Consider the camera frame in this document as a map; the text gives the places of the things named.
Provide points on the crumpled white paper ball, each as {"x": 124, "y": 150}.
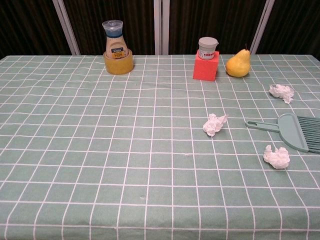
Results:
{"x": 212, "y": 125}
{"x": 282, "y": 92}
{"x": 277, "y": 158}

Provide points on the green checked tablecloth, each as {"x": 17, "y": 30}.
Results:
{"x": 100, "y": 150}

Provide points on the yellow tape roll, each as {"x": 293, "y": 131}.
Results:
{"x": 117, "y": 67}

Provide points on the white jar grey lid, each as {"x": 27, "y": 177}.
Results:
{"x": 207, "y": 48}

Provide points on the yellow flask with funnel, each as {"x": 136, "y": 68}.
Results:
{"x": 115, "y": 42}

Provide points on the yellow pear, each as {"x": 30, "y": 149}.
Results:
{"x": 237, "y": 65}

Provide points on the dark ribbed partition panel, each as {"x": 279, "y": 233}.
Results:
{"x": 27, "y": 27}
{"x": 100, "y": 15}
{"x": 295, "y": 27}
{"x": 212, "y": 17}

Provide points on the double white partition frame post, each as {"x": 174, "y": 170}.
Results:
{"x": 157, "y": 27}

